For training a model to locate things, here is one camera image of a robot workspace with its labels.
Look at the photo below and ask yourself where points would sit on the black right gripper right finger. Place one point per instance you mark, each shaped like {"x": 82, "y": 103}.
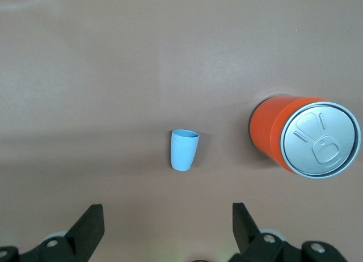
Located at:
{"x": 249, "y": 239}

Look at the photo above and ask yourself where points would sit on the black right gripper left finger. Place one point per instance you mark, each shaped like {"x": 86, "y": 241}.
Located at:
{"x": 79, "y": 239}

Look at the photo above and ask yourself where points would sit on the light blue plastic cup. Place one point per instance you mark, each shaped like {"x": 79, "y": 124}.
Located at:
{"x": 183, "y": 151}

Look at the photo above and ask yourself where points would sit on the orange can with silver lid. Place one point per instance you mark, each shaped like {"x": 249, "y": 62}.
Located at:
{"x": 317, "y": 140}

